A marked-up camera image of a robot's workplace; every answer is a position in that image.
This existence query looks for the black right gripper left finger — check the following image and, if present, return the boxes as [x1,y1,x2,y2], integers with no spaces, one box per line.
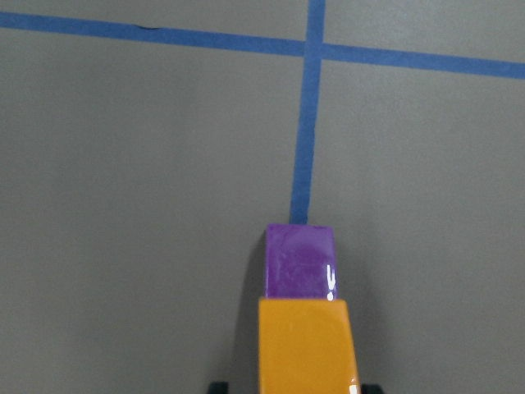
[207,381,229,394]

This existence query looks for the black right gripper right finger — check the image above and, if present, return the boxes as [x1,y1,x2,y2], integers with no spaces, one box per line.
[361,383,382,394]

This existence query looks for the purple trapezoid block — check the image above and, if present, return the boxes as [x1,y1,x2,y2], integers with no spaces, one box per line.
[264,223,337,301]

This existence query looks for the orange trapezoid block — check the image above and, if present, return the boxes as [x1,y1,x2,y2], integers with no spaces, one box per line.
[258,299,361,394]

